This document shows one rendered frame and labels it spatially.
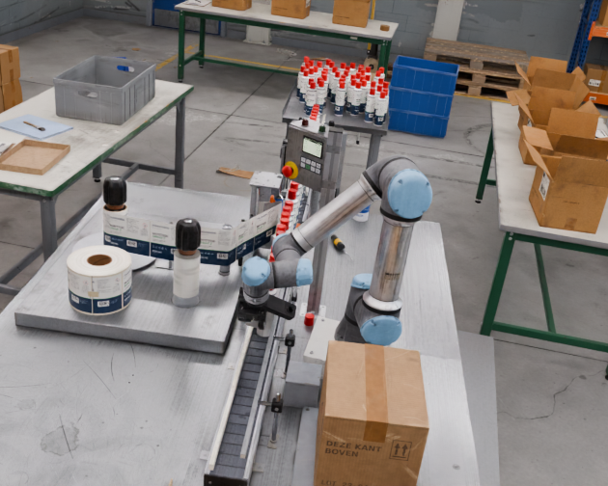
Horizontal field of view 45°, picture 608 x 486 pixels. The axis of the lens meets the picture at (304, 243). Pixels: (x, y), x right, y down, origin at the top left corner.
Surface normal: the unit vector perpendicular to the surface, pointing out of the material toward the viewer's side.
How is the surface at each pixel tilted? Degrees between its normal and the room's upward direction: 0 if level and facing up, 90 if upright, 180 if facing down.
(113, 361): 0
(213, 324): 0
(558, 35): 90
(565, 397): 0
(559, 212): 89
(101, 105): 90
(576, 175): 100
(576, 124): 73
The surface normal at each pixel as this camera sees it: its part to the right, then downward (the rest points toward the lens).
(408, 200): 0.16, 0.33
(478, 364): 0.10, -0.88
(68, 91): -0.14, 0.44
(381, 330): 0.13, 0.57
